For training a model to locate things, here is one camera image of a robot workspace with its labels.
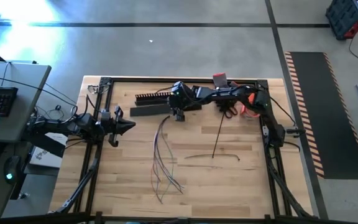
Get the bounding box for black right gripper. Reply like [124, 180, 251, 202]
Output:
[168, 81, 195, 122]

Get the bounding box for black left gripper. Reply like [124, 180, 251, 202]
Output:
[100, 105, 136, 147]

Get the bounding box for black slotted cable raceway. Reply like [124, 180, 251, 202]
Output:
[134, 91, 175, 106]

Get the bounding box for bundle of thin wires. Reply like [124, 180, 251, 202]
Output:
[152, 115, 183, 194]

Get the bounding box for thin green wire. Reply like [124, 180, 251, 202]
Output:
[160, 115, 176, 202]

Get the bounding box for orange tape dispenser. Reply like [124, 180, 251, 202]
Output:
[239, 92, 262, 119]

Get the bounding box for black desk support bar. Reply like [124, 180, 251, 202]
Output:
[26, 136, 67, 158]

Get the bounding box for white printed box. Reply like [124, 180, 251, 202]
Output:
[29, 132, 68, 169]

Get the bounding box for grey desk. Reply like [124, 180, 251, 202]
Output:
[0, 60, 52, 144]

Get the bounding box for black computer mouse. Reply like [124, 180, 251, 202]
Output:
[4, 155, 22, 185]

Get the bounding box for black hazard-striped floor mat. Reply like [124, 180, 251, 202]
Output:
[284, 51, 358, 180]

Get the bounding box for black and red tool case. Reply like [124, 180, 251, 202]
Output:
[325, 0, 358, 40]

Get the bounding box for black aluminium rig frame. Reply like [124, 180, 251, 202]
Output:
[47, 76, 316, 224]

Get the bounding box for red-handled scissors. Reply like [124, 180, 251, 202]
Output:
[223, 104, 239, 119]

